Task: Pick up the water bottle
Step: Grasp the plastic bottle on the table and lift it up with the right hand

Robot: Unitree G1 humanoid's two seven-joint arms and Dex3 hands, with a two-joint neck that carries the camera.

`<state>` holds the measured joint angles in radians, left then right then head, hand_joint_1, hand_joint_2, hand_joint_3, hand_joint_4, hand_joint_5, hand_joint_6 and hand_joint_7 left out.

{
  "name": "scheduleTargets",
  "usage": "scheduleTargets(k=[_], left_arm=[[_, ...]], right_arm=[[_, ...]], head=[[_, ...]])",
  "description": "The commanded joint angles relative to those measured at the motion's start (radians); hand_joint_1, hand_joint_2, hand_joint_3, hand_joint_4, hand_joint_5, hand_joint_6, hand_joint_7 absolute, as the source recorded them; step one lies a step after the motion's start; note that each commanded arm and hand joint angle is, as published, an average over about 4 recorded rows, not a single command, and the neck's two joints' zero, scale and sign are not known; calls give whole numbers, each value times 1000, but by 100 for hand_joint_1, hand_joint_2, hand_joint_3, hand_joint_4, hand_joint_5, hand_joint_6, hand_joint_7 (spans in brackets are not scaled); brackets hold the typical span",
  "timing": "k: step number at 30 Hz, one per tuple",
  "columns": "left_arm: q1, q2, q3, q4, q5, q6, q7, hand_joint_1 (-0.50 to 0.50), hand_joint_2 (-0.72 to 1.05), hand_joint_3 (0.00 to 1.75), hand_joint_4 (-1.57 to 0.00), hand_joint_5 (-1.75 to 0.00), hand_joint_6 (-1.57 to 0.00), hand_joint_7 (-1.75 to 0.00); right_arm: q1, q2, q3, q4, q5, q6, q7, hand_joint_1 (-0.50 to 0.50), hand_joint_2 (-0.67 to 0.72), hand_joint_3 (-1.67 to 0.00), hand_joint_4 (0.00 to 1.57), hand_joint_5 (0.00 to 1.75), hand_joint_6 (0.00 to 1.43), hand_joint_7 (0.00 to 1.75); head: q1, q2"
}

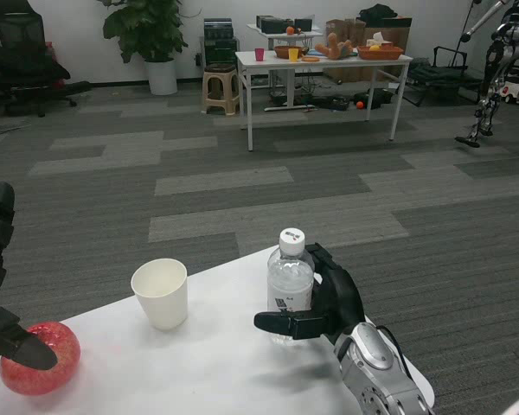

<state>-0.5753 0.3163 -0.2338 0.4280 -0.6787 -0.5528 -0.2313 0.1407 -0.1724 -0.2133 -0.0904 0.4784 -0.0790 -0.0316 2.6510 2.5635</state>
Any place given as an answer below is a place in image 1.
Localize orange plush toy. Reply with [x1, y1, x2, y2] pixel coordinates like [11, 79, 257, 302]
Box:
[314, 33, 356, 60]

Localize black slatted equipment case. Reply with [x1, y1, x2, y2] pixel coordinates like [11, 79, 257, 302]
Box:
[203, 17, 234, 39]

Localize white standing desk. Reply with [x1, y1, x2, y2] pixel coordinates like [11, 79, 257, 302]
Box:
[247, 23, 325, 112]

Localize white tissue box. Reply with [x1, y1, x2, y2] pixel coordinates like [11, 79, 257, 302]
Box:
[365, 32, 394, 48]

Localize beige plastic stool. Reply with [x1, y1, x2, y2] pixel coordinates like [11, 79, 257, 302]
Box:
[201, 63, 242, 117]

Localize white paper cup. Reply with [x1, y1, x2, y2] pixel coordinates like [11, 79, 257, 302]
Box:
[130, 258, 189, 332]

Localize large brown cardboard box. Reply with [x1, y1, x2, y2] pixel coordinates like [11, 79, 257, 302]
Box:
[362, 16, 413, 83]

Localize black power cables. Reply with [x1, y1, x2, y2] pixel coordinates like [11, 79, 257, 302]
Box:
[0, 123, 31, 139]

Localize black duffel bag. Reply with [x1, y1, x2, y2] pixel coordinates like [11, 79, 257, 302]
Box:
[365, 88, 399, 109]

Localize red apple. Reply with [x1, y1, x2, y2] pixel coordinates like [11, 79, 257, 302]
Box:
[0, 321, 81, 397]

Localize large black speaker box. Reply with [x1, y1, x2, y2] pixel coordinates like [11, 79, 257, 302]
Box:
[256, 15, 294, 35]

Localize green leafy plant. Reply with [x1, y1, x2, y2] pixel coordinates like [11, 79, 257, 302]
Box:
[97, 0, 190, 65]

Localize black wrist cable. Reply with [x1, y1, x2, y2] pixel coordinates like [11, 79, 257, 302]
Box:
[375, 324, 421, 393]

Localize clear plastic water bottle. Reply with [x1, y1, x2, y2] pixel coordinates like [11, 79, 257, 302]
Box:
[266, 227, 317, 346]

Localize black folding cot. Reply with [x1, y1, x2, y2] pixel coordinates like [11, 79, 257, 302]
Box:
[404, 46, 485, 107]

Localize black office chair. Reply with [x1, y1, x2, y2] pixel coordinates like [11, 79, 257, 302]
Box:
[0, 9, 92, 118]

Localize black cloth bag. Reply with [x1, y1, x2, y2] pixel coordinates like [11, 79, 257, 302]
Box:
[357, 3, 399, 21]

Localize black green equipment case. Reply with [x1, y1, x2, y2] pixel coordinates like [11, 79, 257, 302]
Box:
[200, 37, 240, 66]

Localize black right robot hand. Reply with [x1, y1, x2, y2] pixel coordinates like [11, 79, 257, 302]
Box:
[253, 241, 368, 347]

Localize orange rectangular basket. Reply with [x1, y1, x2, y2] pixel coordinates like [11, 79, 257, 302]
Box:
[356, 44, 405, 61]

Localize white folding-leg table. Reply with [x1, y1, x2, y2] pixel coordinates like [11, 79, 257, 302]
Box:
[234, 48, 414, 152]

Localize silver black humanoid robot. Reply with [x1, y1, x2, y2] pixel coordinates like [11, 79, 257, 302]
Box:
[454, 0, 519, 149]

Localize white toy car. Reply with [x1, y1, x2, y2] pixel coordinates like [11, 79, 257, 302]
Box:
[499, 77, 519, 105]

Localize brown round bowl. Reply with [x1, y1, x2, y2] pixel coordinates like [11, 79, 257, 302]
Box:
[273, 44, 309, 60]

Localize small brown cardboard box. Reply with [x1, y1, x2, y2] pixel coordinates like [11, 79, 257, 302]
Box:
[325, 18, 367, 48]

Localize white plant pot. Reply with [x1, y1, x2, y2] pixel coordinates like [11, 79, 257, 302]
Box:
[144, 59, 179, 96]

